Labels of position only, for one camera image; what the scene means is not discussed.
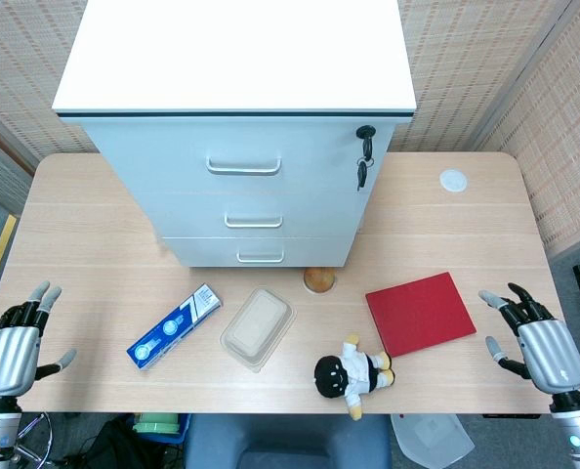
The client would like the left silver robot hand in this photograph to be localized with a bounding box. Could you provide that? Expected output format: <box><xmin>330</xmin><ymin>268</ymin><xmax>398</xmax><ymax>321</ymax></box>
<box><xmin>0</xmin><ymin>280</ymin><xmax>78</xmax><ymax>398</ymax></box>

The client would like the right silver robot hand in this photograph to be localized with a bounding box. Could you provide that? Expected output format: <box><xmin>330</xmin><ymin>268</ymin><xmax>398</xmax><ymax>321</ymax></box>
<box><xmin>477</xmin><ymin>281</ymin><xmax>580</xmax><ymax>395</ymax></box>

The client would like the shallow white cabinet drawer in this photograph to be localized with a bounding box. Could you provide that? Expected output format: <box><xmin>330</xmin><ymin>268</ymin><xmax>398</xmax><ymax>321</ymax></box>
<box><xmin>160</xmin><ymin>236</ymin><xmax>358</xmax><ymax>269</ymax></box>

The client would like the white top drawer with keys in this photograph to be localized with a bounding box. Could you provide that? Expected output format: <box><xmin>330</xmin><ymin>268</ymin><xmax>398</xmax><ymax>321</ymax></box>
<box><xmin>81</xmin><ymin>118</ymin><xmax>398</xmax><ymax>196</ymax></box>

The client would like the medium white cabinet drawer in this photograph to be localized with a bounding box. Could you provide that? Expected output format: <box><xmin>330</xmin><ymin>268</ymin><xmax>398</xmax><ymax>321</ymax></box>
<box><xmin>141</xmin><ymin>192</ymin><xmax>373</xmax><ymax>240</ymax></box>

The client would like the white drawer cabinet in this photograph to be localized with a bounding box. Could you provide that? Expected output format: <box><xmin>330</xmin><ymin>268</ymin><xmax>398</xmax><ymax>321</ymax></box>
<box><xmin>52</xmin><ymin>0</ymin><xmax>418</xmax><ymax>269</ymax></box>

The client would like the chrome chair base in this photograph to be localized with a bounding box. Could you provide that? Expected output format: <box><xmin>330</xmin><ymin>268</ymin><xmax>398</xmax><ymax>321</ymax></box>
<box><xmin>11</xmin><ymin>412</ymin><xmax>56</xmax><ymax>469</ymax></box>

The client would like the red notebook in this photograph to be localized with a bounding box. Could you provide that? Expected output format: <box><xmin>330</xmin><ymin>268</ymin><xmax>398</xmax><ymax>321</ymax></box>
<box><xmin>365</xmin><ymin>271</ymin><xmax>477</xmax><ymax>359</ymax></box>

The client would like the black backpack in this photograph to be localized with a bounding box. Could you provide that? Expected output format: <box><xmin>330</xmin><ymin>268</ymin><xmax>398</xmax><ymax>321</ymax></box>
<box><xmin>64</xmin><ymin>414</ymin><xmax>186</xmax><ymax>469</ymax></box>

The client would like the translucent white plastic cover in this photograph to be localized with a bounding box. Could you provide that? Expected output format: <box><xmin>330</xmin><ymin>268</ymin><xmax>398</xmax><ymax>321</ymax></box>
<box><xmin>390</xmin><ymin>413</ymin><xmax>476</xmax><ymax>466</ymax></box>

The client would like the green plastic object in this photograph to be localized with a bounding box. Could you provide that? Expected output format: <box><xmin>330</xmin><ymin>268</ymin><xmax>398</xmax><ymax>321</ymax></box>
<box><xmin>133</xmin><ymin>412</ymin><xmax>182</xmax><ymax>436</ymax></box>

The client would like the blue toothpaste box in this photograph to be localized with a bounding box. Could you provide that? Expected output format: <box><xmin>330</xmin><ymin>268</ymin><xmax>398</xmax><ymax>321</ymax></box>
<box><xmin>126</xmin><ymin>282</ymin><xmax>223</xmax><ymax>371</ymax></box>

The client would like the white round desk grommet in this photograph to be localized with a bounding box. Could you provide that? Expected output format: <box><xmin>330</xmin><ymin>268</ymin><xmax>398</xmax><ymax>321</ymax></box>
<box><xmin>439</xmin><ymin>168</ymin><xmax>469</xmax><ymax>192</ymax></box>

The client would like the black-haired plush doll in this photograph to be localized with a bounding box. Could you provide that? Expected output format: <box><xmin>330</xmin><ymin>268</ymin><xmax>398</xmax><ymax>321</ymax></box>
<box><xmin>312</xmin><ymin>333</ymin><xmax>396</xmax><ymax>420</ymax></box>

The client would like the round brown bun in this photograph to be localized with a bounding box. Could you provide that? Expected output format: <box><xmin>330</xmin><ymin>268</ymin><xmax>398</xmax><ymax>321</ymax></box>
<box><xmin>303</xmin><ymin>267</ymin><xmax>338</xmax><ymax>293</ymax></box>

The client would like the clear plastic food container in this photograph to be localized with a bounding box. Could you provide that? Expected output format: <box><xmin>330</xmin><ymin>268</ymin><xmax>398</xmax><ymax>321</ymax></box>
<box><xmin>220</xmin><ymin>286</ymin><xmax>297</xmax><ymax>374</ymax></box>

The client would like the blue chair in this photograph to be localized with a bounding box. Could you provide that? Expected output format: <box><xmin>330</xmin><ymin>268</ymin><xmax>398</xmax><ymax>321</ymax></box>
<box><xmin>185</xmin><ymin>413</ymin><xmax>393</xmax><ymax>469</ymax></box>

